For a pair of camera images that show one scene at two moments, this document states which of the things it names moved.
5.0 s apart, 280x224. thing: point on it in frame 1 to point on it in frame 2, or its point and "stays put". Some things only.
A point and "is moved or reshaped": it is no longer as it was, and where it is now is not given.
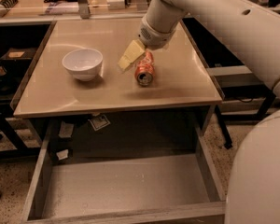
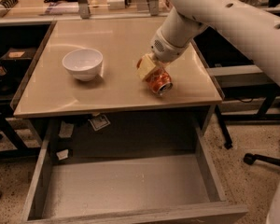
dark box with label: (17, 57) stays put
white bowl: (83, 63) stays put
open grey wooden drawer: (126, 189) stays put
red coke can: (145, 70) is moved or reshaped
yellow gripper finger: (134, 50) to (146, 65)
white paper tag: (99, 122) stays put
